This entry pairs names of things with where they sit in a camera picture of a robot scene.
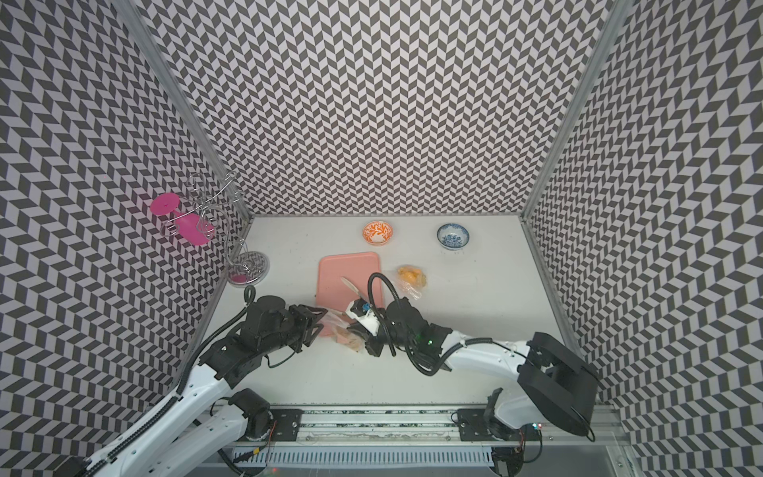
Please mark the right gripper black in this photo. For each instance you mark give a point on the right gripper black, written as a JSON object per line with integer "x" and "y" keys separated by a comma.
{"x": 375, "y": 347}

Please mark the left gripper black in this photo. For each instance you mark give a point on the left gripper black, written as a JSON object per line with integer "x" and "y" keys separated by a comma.
{"x": 306, "y": 317}

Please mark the clear resealable bag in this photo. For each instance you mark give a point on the clear resealable bag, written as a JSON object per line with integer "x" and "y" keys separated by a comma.
{"x": 414, "y": 293}

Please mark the yellow cookies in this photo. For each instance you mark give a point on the yellow cookies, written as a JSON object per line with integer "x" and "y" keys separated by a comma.
{"x": 412, "y": 276}

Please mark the clear bag with pink contents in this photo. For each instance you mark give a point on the clear bag with pink contents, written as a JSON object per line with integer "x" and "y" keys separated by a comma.
{"x": 336, "y": 327}

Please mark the pink plastic tray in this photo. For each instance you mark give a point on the pink plastic tray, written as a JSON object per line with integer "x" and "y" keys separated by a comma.
{"x": 331, "y": 292}

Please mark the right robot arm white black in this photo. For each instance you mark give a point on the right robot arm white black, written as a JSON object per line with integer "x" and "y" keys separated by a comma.
{"x": 557, "y": 385}

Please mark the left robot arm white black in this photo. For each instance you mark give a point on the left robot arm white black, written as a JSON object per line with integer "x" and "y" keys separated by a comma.
{"x": 208, "y": 411}

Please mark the orange patterned bowl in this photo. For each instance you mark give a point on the orange patterned bowl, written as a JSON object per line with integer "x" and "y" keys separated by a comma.
{"x": 377, "y": 233}

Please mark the blue patterned bowl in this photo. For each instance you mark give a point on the blue patterned bowl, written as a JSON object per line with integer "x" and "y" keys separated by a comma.
{"x": 453, "y": 236}

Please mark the pink stemmed glass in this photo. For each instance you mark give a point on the pink stemmed glass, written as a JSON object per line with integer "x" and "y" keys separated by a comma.
{"x": 174, "y": 223}

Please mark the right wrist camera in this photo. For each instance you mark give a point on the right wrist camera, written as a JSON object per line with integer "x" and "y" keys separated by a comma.
{"x": 360, "y": 311}

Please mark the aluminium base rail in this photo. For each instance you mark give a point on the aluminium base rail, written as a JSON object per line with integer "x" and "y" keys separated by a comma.
{"x": 359, "y": 440}

